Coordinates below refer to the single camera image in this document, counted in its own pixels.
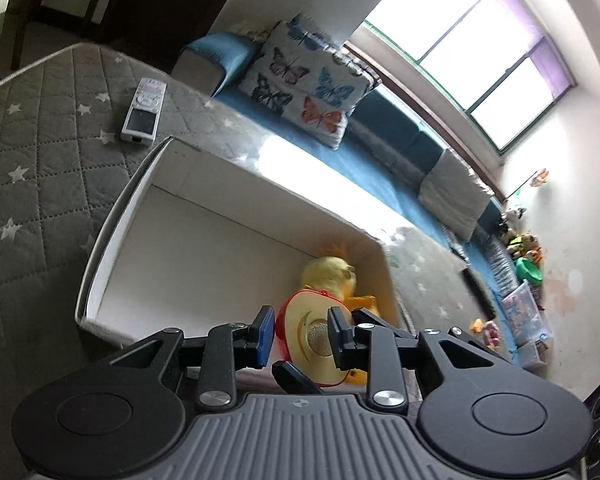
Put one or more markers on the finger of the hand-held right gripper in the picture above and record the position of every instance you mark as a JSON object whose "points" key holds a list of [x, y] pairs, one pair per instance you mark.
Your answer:
{"points": [[295, 376], [475, 342]]}

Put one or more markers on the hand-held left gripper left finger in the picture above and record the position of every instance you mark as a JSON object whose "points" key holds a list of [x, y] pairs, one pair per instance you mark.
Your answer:
{"points": [[265, 334]]}

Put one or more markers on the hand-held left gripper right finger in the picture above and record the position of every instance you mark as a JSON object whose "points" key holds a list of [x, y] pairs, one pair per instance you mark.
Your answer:
{"points": [[338, 337]]}

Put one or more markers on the toy half apple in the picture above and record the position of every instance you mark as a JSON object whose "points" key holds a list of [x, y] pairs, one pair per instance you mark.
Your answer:
{"points": [[307, 340]]}

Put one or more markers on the yellow plush chick toy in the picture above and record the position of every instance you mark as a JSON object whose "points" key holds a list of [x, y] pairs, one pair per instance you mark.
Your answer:
{"points": [[327, 272]]}

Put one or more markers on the grey cardboard box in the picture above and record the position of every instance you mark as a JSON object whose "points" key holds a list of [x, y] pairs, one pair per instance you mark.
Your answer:
{"points": [[220, 240]]}

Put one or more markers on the yellow toy car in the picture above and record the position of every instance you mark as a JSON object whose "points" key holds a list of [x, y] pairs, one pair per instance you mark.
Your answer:
{"points": [[477, 325]]}

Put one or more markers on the pink small toy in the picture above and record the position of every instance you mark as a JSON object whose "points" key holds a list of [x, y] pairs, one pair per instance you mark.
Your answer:
{"points": [[491, 335]]}

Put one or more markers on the black stick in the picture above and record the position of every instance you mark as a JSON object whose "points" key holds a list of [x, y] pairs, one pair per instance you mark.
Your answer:
{"points": [[477, 292]]}

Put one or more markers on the clear plastic storage box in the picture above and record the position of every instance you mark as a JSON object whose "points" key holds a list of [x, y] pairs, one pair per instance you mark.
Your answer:
{"points": [[525, 312]]}

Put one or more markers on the green bowl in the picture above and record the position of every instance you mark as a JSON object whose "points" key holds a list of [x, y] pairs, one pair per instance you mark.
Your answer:
{"points": [[529, 267]]}

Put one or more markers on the pile of small plush toys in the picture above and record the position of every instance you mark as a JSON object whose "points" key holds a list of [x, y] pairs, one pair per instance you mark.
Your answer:
{"points": [[522, 245]]}

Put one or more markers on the panda plush toy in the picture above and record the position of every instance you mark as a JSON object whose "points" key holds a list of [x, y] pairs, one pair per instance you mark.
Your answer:
{"points": [[513, 216]]}

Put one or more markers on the grey sofa cushion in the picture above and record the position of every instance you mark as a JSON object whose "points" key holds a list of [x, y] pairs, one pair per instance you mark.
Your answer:
{"points": [[455, 195]]}

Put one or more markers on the blue sofa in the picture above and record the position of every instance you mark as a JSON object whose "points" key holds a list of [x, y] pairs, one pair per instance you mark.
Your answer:
{"points": [[380, 170]]}

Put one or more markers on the white remote control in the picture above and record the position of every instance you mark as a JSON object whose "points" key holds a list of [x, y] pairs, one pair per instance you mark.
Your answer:
{"points": [[142, 110]]}

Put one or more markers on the butterfly print pillow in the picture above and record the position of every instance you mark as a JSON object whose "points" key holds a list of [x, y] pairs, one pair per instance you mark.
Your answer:
{"points": [[366, 74], [300, 75]]}

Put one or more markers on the grey star quilted table cover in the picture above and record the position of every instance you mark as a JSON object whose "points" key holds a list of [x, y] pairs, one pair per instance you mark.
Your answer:
{"points": [[40, 175]]}

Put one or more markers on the green framed window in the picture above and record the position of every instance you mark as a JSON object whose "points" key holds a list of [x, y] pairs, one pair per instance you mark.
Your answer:
{"points": [[470, 50]]}

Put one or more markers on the wall decoration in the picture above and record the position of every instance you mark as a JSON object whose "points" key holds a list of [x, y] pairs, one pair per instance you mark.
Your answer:
{"points": [[540, 177]]}

